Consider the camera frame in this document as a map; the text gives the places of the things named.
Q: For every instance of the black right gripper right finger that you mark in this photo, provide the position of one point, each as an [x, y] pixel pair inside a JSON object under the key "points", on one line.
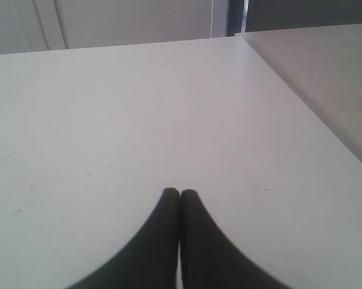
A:
{"points": [[208, 258]]}

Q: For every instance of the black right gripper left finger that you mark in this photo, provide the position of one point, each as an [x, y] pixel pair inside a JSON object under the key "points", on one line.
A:
{"points": [[149, 259]]}

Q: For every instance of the white cabinet doors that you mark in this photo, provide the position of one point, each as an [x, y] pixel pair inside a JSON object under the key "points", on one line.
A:
{"points": [[29, 26]]}

